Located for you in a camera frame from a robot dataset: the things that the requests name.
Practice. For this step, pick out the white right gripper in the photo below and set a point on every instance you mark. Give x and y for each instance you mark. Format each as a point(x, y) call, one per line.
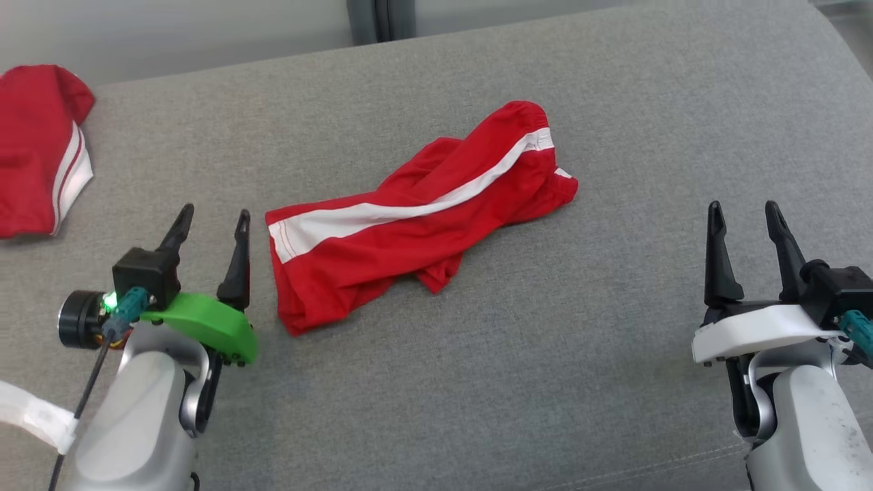
point(757, 331)

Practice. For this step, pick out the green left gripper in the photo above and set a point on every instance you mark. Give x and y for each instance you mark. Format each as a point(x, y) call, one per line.
point(211, 324)

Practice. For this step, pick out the red shorts with white stripe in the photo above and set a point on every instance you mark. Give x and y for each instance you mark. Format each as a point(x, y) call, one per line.
point(382, 245)

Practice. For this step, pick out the red shirt with white sleeves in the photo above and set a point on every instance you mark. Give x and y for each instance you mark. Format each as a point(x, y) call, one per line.
point(27, 136)

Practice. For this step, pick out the black round left wrist motor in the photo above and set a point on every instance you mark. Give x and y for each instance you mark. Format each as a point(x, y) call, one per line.
point(78, 320)

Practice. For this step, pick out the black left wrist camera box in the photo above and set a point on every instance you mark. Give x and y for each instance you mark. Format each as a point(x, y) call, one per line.
point(146, 273)

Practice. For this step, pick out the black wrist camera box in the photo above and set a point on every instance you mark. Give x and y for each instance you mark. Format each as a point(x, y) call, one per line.
point(842, 290)
point(146, 273)

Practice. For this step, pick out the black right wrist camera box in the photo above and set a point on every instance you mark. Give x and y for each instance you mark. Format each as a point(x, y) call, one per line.
point(842, 290)

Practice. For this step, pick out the grey partition post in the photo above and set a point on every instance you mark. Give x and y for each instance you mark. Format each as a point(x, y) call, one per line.
point(382, 19)

